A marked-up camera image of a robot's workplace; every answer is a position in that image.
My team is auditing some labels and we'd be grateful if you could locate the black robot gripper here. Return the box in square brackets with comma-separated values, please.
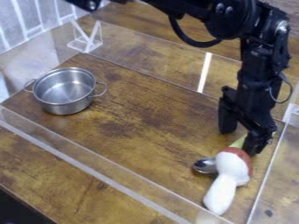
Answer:
[218, 38, 290, 156]

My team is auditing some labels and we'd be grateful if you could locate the plush mushroom toy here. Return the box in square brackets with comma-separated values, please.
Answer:
[202, 147, 252, 215]

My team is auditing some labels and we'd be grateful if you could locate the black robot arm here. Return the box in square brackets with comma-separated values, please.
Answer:
[141, 0, 290, 156]

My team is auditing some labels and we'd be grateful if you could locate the clear acrylic right barrier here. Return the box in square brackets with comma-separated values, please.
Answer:
[246, 81, 299, 224]

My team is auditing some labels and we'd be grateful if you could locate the clear acrylic barrier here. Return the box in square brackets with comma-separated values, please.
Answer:
[246, 81, 299, 224]
[0, 106, 233, 224]

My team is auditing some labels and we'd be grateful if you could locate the small stainless steel pot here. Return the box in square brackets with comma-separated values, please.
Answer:
[22, 67, 108, 116]

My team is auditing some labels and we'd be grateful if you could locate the clear acrylic triangle stand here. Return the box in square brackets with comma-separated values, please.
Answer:
[66, 20, 102, 53]

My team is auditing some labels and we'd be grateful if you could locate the clear acrylic front barrier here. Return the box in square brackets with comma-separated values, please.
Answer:
[0, 106, 233, 224]

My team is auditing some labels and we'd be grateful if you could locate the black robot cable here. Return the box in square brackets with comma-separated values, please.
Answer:
[166, 14, 222, 48]

